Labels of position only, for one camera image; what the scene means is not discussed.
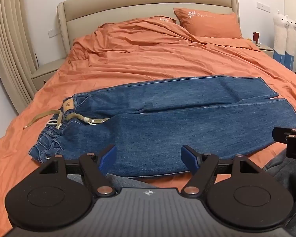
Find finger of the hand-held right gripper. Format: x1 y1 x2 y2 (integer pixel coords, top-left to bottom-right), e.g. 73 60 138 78
272 126 296 144

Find beige nightstand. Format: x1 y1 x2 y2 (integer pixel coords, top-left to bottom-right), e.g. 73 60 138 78
258 43 275 60
31 58 67 92

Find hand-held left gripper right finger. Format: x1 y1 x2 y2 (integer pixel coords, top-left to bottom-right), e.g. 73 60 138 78
181 145 262 198

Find beige pleated curtain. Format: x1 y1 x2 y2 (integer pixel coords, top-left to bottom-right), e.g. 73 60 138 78
0 0 39 115

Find white alpaca plush toy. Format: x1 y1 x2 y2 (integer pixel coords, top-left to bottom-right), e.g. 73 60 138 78
273 10 290 64

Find person's grey clothing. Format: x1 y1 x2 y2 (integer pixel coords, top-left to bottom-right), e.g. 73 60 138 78
106 148 296 237

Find white wall switch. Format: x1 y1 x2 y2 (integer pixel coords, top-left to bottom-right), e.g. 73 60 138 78
256 2 272 13

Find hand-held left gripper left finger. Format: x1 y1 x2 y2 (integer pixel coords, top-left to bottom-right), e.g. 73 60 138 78
39 145 118 198

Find khaki woven belt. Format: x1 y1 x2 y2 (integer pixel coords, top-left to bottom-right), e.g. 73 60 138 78
23 109 106 129

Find white drawstring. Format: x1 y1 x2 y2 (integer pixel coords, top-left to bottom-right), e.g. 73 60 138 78
47 118 95 129

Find beige upholstered headboard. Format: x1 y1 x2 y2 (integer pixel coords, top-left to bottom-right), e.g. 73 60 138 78
57 0 240 63

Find orange embroidered pillow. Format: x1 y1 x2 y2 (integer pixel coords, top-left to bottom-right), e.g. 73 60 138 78
173 7 244 39
98 16 177 29

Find blue denim pants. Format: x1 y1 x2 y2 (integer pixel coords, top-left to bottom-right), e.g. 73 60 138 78
28 76 296 179

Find orange duvet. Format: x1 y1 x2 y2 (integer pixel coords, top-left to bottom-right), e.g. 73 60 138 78
0 16 296 237

